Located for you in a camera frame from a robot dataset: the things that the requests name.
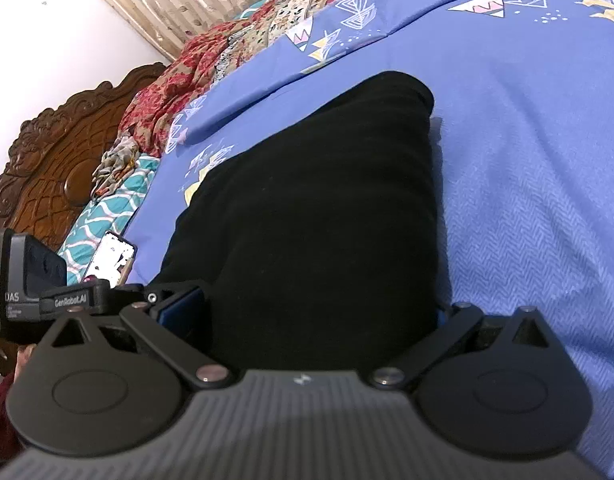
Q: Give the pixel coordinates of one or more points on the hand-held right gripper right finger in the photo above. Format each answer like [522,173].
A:
[443,317]

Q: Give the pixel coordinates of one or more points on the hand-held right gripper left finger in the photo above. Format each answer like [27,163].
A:
[154,327]

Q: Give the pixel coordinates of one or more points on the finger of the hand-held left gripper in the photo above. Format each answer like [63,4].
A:
[179,307]

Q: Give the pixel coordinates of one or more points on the black pants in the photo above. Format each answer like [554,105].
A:
[312,220]

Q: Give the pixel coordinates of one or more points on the person's left forearm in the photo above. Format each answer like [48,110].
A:
[24,362]

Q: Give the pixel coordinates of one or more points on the smartphone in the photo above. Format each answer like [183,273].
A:
[111,260]

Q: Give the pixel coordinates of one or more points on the teal white patterned pillow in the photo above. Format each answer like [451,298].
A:
[107,215]

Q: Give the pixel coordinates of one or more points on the carved wooden headboard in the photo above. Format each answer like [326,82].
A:
[42,170]

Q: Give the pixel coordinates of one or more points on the brown floral cloth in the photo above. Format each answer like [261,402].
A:
[117,162]

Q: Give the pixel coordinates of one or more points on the blue bed sheet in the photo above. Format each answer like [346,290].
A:
[527,185]

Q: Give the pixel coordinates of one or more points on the red floral cloth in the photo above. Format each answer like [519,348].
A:
[177,80]

